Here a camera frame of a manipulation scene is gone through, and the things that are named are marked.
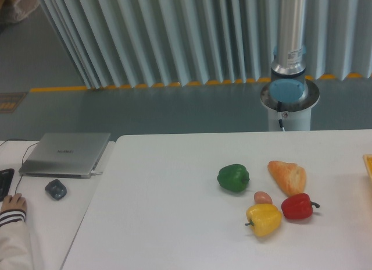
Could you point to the green bell pepper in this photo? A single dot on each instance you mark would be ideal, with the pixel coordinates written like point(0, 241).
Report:
point(233, 178)

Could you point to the white folding partition screen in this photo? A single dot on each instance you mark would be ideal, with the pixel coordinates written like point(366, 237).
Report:
point(133, 42)

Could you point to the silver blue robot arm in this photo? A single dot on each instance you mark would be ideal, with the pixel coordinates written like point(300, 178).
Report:
point(288, 66)

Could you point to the white striped sleeve forearm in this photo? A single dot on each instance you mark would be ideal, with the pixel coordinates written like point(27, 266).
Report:
point(15, 241)

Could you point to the silver closed laptop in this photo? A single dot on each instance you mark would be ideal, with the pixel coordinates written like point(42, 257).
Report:
point(66, 155)

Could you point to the yellow tray edge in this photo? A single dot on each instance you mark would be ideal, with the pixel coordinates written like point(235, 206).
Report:
point(368, 164)

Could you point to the brown egg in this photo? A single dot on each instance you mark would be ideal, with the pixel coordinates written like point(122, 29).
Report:
point(261, 197)

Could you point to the black keyboard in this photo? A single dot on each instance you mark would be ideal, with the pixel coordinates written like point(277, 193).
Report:
point(6, 177)

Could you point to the person's hand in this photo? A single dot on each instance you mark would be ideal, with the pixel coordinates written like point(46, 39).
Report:
point(14, 202)

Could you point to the orange bread loaf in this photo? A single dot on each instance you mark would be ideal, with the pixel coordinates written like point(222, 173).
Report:
point(290, 177)

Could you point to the red bell pepper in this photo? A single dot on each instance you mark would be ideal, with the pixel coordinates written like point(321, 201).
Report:
point(298, 207)

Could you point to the yellow bell pepper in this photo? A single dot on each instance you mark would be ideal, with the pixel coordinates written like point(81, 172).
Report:
point(263, 219)

